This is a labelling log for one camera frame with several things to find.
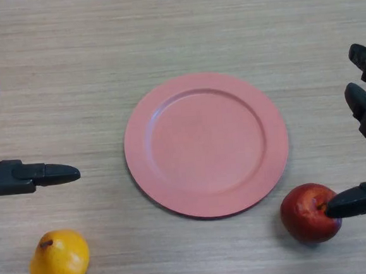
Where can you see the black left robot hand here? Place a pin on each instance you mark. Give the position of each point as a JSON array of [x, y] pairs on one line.
[[15, 178]]

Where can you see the yellow pear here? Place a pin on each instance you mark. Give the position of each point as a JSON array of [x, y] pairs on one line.
[[60, 264]]

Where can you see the pink round plate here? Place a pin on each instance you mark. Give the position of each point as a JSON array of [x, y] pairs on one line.
[[206, 148]]

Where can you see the red apple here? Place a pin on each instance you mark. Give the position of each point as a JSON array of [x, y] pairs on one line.
[[303, 219]]

